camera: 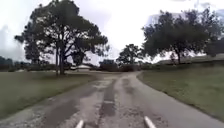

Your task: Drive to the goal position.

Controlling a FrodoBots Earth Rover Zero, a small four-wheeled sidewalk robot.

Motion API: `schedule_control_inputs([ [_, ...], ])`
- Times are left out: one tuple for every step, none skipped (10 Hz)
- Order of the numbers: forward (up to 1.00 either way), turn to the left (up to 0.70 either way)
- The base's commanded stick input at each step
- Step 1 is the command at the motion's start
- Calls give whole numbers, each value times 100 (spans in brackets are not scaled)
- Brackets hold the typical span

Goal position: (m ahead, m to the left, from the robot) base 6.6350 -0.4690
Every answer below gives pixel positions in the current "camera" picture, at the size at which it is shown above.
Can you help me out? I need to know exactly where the small distant tree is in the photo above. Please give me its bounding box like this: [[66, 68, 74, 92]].
[[115, 43, 144, 66]]

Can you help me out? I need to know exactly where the pale distant building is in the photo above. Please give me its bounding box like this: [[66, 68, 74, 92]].
[[69, 64, 92, 72]]

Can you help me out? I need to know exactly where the grey gravel track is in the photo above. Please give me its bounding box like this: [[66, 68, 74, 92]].
[[0, 71, 224, 128]]

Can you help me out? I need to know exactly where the large dark tree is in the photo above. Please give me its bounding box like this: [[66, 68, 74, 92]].
[[13, 0, 111, 76]]

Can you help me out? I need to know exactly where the robot's own part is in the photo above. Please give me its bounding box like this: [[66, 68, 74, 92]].
[[75, 119, 85, 128], [143, 115, 157, 128]]

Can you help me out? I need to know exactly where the broad dark tree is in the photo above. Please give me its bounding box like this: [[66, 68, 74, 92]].
[[141, 7, 224, 66]]

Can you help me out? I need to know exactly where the grass slope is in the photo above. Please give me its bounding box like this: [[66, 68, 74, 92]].
[[136, 61, 224, 123]]

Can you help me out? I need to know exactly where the grass field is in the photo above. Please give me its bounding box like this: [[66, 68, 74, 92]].
[[0, 70, 101, 120]]

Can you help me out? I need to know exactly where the low long building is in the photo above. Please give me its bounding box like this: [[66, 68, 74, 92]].
[[156, 53, 224, 66]]

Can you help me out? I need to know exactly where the dark hedge line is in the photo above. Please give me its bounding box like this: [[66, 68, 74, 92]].
[[0, 55, 57, 73]]

